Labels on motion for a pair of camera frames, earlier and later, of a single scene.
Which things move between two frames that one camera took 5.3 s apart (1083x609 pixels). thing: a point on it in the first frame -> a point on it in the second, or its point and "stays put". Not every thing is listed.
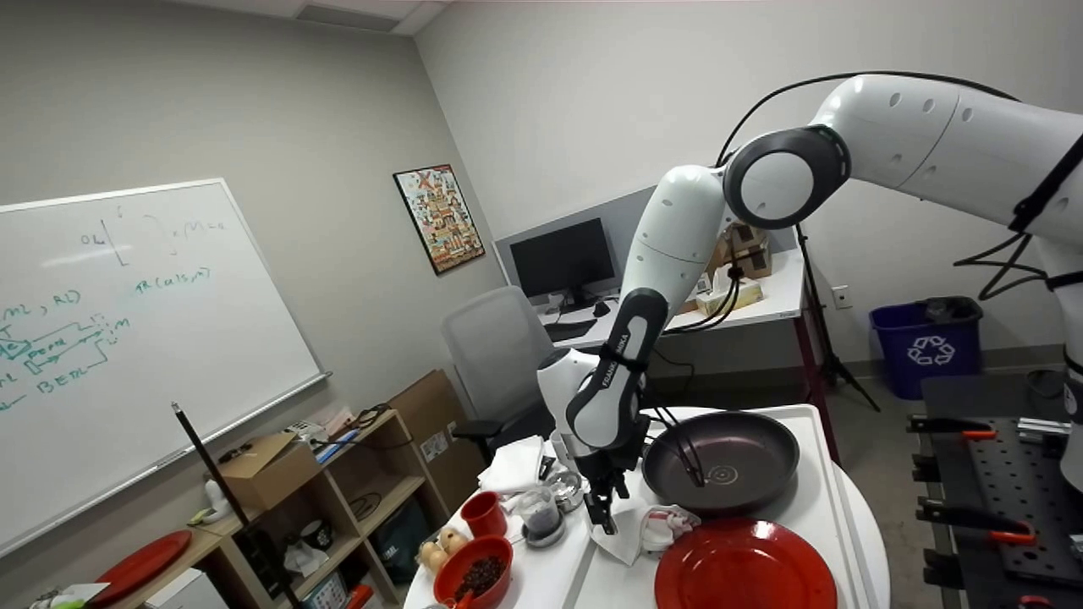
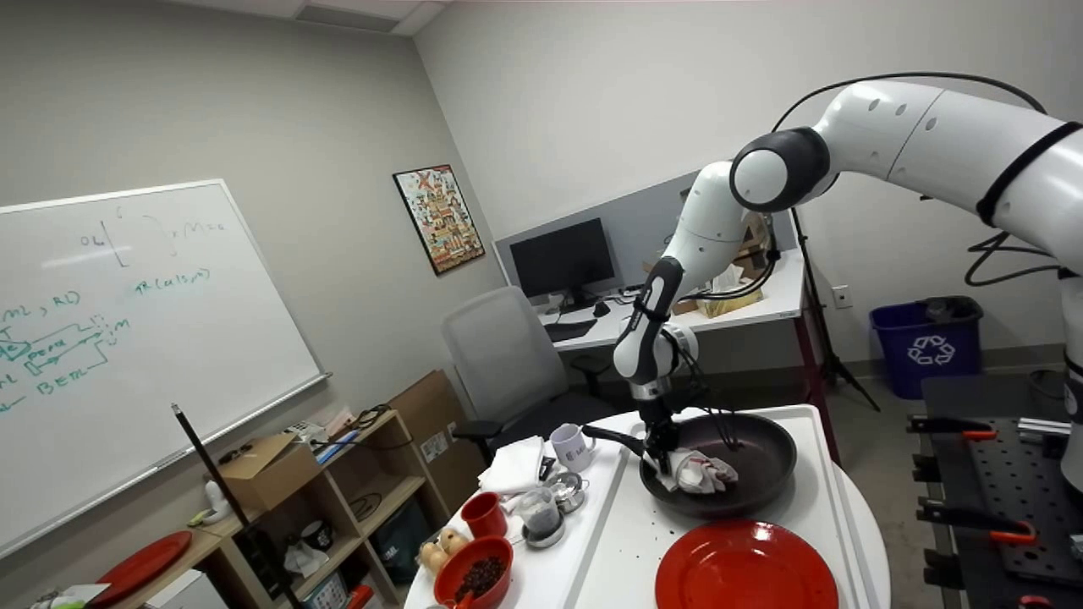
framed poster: (441, 213) stays put
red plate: (747, 562) stays put
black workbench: (993, 505) stays put
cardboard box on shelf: (269, 471) stays put
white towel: (644, 528) -> (703, 471)
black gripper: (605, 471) -> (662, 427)
